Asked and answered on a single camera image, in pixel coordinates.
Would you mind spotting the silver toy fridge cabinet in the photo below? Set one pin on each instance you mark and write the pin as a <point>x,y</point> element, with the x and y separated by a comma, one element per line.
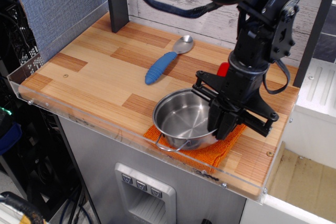
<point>197,200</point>

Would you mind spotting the blue handled metal spoon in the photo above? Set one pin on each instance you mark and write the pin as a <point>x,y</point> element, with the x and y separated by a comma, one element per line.
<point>181,46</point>

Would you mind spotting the blue fabric panel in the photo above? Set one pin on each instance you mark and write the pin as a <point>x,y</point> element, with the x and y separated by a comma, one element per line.
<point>56,23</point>

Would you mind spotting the white toy sink unit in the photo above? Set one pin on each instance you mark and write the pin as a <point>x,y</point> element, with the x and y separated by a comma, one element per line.
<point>301,186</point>

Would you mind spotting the clear acrylic counter guard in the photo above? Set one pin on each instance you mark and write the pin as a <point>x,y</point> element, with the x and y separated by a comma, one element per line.
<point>97,83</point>

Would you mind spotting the orange knitted cloth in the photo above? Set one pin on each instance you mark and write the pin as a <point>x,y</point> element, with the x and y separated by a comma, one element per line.
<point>210,157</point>

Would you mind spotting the dark right support post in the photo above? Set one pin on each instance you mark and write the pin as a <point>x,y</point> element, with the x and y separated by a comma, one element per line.
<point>312,42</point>

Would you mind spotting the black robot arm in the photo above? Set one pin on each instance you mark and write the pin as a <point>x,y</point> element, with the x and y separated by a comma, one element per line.
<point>264,37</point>

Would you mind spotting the stainless steel pot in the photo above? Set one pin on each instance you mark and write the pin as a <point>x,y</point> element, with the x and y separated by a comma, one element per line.
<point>181,118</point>

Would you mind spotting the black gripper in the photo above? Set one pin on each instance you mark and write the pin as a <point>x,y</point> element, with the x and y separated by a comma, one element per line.
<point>235,99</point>

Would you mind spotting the red and white toy sushi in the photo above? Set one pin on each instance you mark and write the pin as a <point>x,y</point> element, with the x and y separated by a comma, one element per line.
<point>223,69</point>

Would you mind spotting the grey ice dispenser panel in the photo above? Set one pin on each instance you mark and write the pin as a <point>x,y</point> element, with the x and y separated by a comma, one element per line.
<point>145,199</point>

